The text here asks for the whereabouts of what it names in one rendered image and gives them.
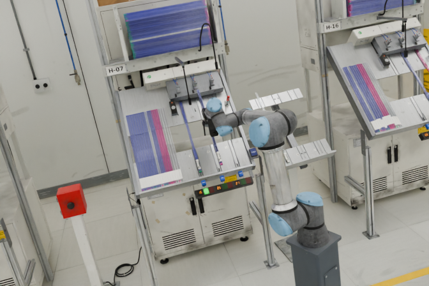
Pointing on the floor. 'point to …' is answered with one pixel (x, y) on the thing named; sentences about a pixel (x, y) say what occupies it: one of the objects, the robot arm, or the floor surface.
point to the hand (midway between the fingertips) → (209, 126)
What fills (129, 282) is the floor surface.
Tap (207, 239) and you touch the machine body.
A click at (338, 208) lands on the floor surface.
